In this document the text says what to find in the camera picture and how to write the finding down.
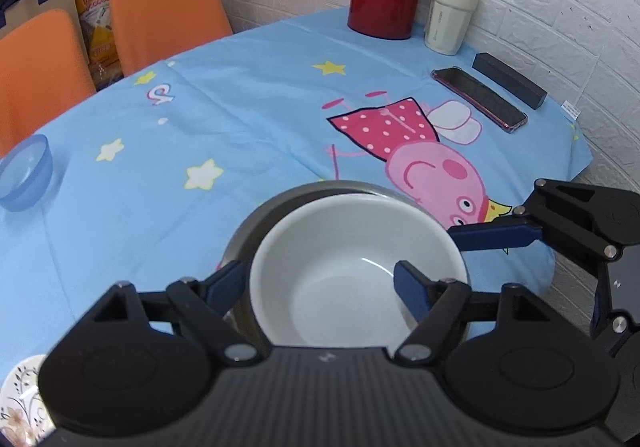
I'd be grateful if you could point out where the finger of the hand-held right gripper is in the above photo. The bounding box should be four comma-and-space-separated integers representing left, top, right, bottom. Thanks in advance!
447, 179, 621, 260
589, 302, 633, 358

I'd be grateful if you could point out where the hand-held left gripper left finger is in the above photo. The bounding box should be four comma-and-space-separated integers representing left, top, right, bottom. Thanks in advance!
75, 258, 258, 365

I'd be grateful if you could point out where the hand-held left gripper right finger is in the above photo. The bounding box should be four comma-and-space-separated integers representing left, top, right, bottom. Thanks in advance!
392, 259, 553, 368

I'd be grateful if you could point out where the stainless steel bowl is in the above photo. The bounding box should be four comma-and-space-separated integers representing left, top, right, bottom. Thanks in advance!
222, 179, 471, 343

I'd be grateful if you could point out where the white ceramic bowl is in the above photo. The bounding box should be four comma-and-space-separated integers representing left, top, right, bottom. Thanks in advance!
248, 194, 471, 348

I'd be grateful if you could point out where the large white floral plate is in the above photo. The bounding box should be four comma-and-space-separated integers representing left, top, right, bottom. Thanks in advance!
0, 354, 56, 447

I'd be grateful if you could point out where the smartphone in clear case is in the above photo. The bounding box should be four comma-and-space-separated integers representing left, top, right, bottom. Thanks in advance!
431, 67, 529, 132

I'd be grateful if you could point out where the blue cartoon pig tablecloth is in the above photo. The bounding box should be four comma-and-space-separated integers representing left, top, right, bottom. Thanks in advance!
0, 4, 596, 378

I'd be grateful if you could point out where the black rectangular box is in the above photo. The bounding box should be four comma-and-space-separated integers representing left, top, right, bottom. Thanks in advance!
472, 52, 548, 110

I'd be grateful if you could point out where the cream tumbler cup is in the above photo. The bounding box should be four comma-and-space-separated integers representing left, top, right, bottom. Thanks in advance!
425, 0, 481, 56

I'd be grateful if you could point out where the blue translucent bowl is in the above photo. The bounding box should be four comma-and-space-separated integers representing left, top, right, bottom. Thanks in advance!
0, 134, 54, 212

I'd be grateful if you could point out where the orange chair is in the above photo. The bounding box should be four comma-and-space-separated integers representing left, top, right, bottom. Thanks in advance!
109, 0, 233, 76
0, 9, 96, 158

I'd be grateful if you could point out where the yellow snack bag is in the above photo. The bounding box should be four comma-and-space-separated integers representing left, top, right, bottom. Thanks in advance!
71, 0, 123, 78

